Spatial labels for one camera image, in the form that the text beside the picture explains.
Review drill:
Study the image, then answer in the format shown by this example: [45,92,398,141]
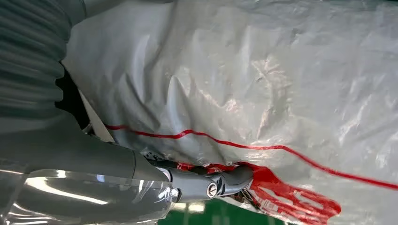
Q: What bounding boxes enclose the green conveyor belt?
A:
[158,198,288,225]

